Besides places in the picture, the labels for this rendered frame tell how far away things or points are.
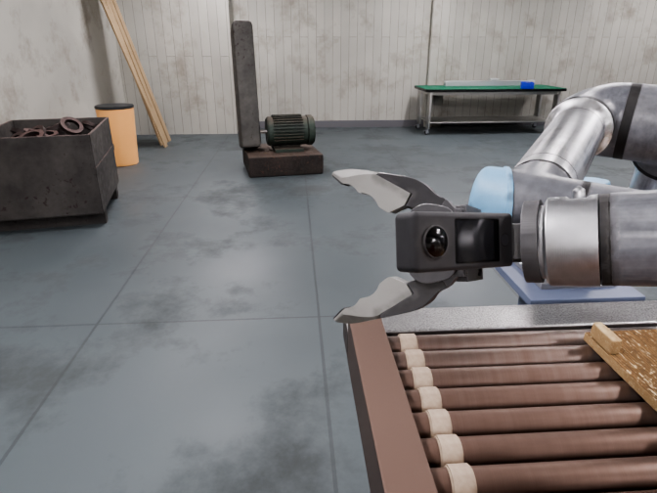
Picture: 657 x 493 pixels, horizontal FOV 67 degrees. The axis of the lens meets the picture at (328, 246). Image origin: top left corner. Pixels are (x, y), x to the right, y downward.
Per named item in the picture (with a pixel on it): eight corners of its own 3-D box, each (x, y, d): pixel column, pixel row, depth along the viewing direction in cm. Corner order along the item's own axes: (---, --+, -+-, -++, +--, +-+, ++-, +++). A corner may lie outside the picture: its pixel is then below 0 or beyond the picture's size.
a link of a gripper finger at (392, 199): (353, 181, 56) (417, 227, 52) (326, 174, 50) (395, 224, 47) (367, 157, 55) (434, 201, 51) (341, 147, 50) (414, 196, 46)
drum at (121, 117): (137, 166, 610) (128, 107, 583) (99, 167, 606) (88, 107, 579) (146, 158, 652) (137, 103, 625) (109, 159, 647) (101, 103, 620)
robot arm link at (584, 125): (562, 71, 85) (468, 158, 49) (635, 76, 80) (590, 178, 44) (549, 137, 91) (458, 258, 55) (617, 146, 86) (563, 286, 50)
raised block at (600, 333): (588, 335, 86) (591, 321, 85) (598, 335, 86) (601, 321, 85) (609, 355, 80) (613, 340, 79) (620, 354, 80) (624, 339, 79)
